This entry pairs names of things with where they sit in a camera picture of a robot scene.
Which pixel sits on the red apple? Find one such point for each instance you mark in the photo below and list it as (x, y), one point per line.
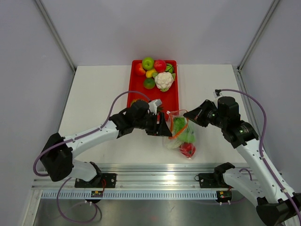
(160, 66)

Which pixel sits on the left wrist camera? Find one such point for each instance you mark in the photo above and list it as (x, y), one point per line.
(155, 106)

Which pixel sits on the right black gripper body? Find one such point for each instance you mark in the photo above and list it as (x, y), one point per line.
(212, 117)

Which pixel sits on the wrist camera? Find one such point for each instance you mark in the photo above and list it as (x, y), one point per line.
(155, 106)
(217, 93)

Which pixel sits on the orange pineapple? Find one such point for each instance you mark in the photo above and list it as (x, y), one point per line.
(138, 100)

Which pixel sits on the dark green round vegetable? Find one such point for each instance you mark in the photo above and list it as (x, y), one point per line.
(169, 68)

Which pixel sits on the green lime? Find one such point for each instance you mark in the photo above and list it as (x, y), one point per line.
(149, 83)

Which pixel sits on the red bell pepper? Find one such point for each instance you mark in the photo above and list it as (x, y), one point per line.
(187, 149)

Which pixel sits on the frame post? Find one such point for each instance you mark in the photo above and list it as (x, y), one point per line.
(256, 38)
(51, 26)

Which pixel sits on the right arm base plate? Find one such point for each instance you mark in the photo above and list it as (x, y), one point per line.
(207, 180)

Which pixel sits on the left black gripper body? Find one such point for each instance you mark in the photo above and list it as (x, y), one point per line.
(148, 123)

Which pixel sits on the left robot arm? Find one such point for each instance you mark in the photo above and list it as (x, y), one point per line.
(59, 153)

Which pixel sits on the left frame post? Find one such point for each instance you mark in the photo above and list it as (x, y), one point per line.
(51, 26)

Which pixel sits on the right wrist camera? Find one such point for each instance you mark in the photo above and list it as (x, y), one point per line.
(217, 93)

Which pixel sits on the aluminium mounting rail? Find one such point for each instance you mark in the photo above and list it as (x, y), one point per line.
(136, 182)

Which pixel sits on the green lettuce cabbage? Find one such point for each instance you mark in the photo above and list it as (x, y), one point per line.
(182, 132)

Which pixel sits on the green apple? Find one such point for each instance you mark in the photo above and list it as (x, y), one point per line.
(148, 63)

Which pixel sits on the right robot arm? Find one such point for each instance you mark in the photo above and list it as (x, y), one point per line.
(275, 201)

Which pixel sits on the clear zip top bag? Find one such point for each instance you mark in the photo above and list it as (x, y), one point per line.
(178, 114)

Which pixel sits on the yellow pepper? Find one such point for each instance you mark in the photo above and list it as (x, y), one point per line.
(149, 73)

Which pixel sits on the red orange peach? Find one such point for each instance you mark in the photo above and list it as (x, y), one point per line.
(139, 70)

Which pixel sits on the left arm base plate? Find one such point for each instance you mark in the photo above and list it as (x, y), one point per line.
(108, 180)

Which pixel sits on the white cauliflower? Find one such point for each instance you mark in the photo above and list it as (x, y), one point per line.
(164, 80)

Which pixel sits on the right frame post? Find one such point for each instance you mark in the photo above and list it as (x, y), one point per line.
(256, 38)

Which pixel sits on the red plastic tray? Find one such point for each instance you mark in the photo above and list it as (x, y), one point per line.
(170, 98)

